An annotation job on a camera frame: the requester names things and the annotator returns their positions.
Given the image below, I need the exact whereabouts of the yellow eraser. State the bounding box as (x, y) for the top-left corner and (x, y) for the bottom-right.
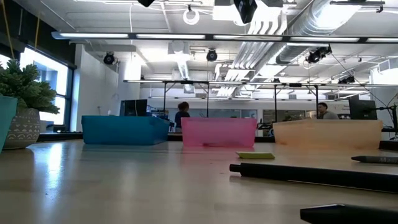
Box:
(235, 151), (276, 160)

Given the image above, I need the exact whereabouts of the black pen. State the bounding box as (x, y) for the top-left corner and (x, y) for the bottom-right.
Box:
(229, 162), (398, 194)
(299, 203), (398, 224)

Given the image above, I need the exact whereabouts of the long ceiling light strip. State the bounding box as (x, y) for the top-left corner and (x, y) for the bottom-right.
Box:
(51, 30), (398, 44)

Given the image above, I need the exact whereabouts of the black track light cluster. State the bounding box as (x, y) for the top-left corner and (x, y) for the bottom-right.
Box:
(305, 45), (333, 65)
(338, 75), (356, 85)

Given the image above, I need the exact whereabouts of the black monitor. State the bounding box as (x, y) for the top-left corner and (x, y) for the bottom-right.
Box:
(348, 99), (378, 121)
(119, 99), (149, 117)

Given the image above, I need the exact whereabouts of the person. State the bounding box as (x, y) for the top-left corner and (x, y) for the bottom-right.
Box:
(174, 101), (192, 134)
(317, 102), (340, 121)

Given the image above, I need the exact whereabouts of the pink plastic bin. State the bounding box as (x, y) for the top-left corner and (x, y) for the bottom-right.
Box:
(180, 117), (258, 147)

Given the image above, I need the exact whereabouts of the blue plastic bin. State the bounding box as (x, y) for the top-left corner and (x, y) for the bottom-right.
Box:
(81, 115), (170, 146)

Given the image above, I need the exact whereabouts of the orange plastic bin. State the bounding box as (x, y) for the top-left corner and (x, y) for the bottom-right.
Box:
(272, 119), (384, 150)

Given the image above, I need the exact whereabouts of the green succulent in patterned pot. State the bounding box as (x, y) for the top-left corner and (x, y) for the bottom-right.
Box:
(0, 58), (61, 150)

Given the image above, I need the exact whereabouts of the green plastic bin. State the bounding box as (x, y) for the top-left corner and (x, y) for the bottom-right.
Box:
(0, 95), (19, 154)

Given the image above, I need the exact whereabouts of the white ring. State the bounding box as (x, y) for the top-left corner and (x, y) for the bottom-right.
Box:
(182, 8), (200, 26)

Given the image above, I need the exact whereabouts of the black metal rig frame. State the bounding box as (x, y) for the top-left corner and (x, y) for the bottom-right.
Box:
(163, 80), (320, 123)

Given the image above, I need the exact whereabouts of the hanging yellow cord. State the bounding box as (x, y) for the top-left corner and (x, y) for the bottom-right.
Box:
(34, 14), (41, 52)
(0, 0), (16, 60)

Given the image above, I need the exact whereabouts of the window with dark frame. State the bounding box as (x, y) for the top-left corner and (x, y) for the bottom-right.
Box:
(0, 45), (77, 134)

